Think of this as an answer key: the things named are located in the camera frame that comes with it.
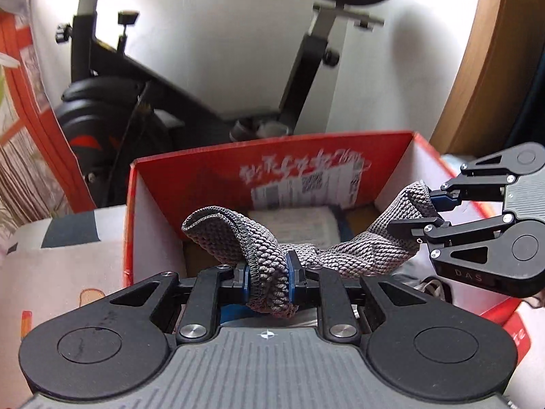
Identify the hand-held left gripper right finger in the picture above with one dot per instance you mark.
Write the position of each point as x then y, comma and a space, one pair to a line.
293, 279

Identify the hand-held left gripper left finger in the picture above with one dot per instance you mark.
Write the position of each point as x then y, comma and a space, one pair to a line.
240, 279

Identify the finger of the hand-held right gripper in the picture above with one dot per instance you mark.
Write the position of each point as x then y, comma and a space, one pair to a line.
417, 226
440, 199

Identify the grey knitted cloth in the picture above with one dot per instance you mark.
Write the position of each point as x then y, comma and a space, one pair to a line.
264, 260

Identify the dark blue pack white label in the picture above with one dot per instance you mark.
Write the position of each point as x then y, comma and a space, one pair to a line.
289, 226

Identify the red cardboard box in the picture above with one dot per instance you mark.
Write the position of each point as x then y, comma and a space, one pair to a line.
191, 170

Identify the red printed packet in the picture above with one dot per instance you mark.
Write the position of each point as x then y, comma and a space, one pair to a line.
519, 332

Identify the wooden door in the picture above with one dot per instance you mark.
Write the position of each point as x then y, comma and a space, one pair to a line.
489, 51

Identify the printed tablecloth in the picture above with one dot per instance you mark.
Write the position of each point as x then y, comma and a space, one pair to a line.
64, 260

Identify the black exercise bike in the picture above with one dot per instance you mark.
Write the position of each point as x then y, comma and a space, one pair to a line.
106, 64

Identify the printed curtain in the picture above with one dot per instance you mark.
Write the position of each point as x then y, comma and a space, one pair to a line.
25, 93

